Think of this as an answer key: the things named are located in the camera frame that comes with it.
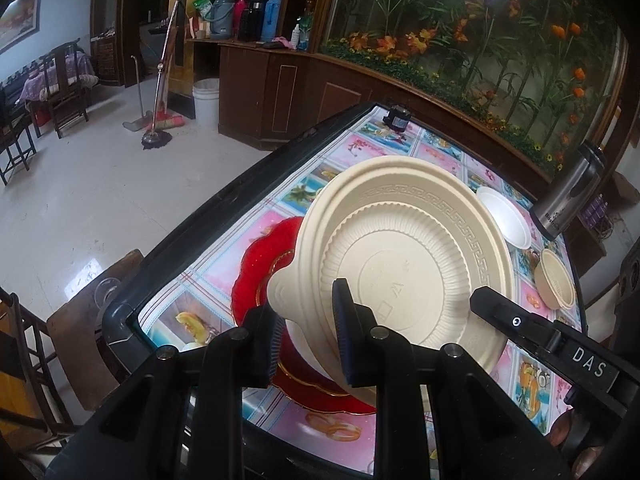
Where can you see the brown seat wooden chair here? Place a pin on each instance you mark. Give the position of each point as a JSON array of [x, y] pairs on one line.
[[85, 330]]

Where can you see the stainless steel thermos jug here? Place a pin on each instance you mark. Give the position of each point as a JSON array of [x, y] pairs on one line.
[[570, 195]]

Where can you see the beige plastic bowl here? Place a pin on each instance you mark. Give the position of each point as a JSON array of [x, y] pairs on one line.
[[555, 280]]

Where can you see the clear drinking glass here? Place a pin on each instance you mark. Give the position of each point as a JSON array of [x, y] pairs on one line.
[[107, 289]]

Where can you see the grey dustpan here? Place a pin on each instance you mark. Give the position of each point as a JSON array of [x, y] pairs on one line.
[[136, 124]]

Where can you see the framed wall picture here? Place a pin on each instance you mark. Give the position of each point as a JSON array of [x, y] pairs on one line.
[[20, 17]]

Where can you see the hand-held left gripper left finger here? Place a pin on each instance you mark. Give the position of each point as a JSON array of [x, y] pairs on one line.
[[270, 350]]

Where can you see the table with purple cloth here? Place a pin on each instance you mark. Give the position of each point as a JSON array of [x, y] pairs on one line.
[[60, 72]]

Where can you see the blue thermos flask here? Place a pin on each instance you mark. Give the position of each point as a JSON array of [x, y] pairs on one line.
[[274, 17]]

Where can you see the metal pole mop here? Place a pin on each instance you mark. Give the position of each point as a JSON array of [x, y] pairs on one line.
[[156, 85]]

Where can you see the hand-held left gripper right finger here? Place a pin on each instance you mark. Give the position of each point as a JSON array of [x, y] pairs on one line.
[[350, 340]]

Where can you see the green and white packet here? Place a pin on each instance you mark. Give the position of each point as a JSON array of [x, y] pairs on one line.
[[202, 5]]

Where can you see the red thermos flask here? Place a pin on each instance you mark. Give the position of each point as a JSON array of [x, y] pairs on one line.
[[239, 17]]

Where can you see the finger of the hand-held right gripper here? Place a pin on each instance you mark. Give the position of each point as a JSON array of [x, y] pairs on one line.
[[505, 316]]

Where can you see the white foam bowl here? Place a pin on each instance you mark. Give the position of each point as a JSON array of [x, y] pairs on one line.
[[502, 217], [307, 355]]

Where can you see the small white bottle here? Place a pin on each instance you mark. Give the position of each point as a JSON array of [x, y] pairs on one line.
[[296, 37]]

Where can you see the teal thermos jug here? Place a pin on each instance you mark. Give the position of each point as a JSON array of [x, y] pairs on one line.
[[222, 15]]

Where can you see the white plastic bucket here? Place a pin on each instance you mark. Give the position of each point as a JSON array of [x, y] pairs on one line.
[[206, 105]]

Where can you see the pink cloth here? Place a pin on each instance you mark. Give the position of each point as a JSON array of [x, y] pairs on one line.
[[283, 42]]

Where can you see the person's right hand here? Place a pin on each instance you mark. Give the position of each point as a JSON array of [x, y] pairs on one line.
[[561, 430]]

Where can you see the small dark jar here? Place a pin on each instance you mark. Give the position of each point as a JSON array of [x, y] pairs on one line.
[[397, 120]]

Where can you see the glass case with artificial flowers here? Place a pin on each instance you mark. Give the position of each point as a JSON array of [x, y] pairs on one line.
[[475, 35]]

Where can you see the colourful fruit print tablecloth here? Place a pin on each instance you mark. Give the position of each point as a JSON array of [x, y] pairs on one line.
[[225, 265]]

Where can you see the dark wooden chair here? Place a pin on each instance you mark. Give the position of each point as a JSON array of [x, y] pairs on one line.
[[12, 135], [65, 97]]

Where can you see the colourful broom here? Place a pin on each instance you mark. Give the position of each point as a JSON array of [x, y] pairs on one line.
[[170, 121]]

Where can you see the beige disposable plate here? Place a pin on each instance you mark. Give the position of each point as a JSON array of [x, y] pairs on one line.
[[400, 240]]

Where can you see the black framed table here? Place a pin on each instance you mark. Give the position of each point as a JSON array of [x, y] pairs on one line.
[[200, 217]]

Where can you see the green bottle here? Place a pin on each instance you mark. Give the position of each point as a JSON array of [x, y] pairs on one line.
[[305, 32]]

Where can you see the purple bottle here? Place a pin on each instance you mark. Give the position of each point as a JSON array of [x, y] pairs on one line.
[[590, 210], [601, 212]]

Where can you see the dark wooden display cabinet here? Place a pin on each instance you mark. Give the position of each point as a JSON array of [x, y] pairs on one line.
[[280, 90]]

